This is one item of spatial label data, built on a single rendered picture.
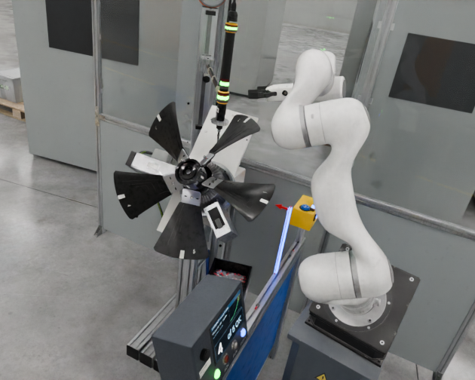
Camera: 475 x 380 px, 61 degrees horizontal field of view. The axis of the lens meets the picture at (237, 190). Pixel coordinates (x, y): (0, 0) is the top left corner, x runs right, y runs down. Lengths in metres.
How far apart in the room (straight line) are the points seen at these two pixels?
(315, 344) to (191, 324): 0.58
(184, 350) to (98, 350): 1.66
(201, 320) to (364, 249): 0.42
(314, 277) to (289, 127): 0.37
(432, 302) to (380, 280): 1.54
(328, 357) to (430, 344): 1.38
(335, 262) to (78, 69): 3.34
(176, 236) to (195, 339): 0.79
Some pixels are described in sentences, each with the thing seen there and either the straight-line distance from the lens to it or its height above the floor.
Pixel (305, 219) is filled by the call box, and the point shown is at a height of 1.04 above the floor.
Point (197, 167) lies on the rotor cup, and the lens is 1.69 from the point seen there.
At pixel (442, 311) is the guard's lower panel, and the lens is 2.60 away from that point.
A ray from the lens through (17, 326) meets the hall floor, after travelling 2.80.
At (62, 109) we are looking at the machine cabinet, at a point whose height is 0.62.
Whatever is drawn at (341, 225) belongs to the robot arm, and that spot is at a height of 1.48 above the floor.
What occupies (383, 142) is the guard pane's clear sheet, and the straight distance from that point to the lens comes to 2.19.
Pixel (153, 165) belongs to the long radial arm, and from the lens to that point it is 1.96.
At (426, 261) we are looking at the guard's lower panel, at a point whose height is 0.75.
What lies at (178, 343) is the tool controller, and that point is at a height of 1.25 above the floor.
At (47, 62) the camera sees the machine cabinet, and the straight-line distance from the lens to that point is 4.22.
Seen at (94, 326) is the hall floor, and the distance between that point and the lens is 2.71.
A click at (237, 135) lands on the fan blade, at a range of 1.72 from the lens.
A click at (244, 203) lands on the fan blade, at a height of 1.17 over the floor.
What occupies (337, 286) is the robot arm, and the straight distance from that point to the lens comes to 1.04.
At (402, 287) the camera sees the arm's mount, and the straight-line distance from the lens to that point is 1.46.
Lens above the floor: 1.97
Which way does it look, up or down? 28 degrees down
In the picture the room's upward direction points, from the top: 9 degrees clockwise
